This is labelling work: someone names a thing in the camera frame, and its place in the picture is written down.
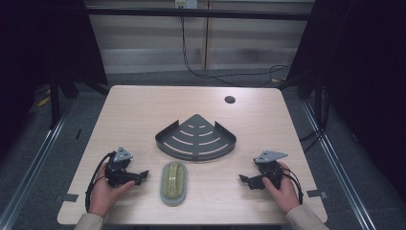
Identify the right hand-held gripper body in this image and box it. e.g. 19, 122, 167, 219
250, 150, 289, 191

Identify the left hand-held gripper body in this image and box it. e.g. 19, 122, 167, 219
104, 146, 142, 189

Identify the green soap bar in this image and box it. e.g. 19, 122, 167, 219
163, 162, 186, 200

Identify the dark grey corner shelf tray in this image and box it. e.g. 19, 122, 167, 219
154, 113, 237, 162

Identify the person's right hand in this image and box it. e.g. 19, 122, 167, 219
261, 161, 302, 215

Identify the person's left hand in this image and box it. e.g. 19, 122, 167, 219
88, 162, 137, 219

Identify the black metal stand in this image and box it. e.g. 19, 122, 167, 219
48, 68, 62, 130

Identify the yellow floor tape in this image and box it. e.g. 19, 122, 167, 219
36, 95, 52, 107

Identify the dark curtain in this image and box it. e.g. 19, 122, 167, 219
0, 0, 109, 161
285, 0, 406, 205

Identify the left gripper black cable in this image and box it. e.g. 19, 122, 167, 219
84, 150, 117, 214

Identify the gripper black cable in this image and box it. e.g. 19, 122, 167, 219
280, 166, 304, 206
84, 150, 117, 214

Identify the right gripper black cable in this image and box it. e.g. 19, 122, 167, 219
280, 166, 304, 206

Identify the aluminium floor rail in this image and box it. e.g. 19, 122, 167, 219
0, 95, 78, 230
300, 100, 379, 230

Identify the black wall cable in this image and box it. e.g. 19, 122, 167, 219
179, 5, 292, 88

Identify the black horizontal frame bar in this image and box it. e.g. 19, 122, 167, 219
85, 7, 316, 22

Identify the white wall socket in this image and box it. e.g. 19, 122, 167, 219
174, 0, 199, 10

